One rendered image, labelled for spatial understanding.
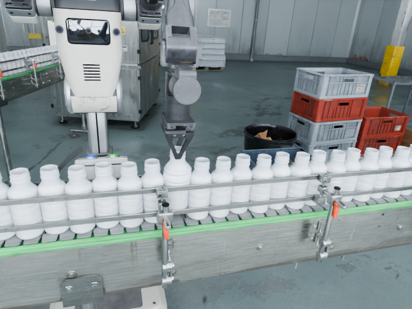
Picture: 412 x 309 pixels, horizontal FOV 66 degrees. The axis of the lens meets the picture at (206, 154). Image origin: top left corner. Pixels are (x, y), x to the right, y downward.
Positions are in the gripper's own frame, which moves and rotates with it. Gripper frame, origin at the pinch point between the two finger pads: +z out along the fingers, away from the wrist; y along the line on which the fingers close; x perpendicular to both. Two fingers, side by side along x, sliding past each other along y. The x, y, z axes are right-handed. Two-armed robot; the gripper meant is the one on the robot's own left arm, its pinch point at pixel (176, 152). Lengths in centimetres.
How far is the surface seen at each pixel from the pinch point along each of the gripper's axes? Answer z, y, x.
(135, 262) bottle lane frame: 27.6, -5.2, 10.9
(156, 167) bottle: 3.0, -1.4, 5.0
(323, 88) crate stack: 15, 172, -164
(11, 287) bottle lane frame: 29.8, -5.2, 39.3
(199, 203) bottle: 13.1, -3.3, -5.7
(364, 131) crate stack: 61, 185, -234
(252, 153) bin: 24, 53, -46
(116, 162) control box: 7.3, 12.6, 14.5
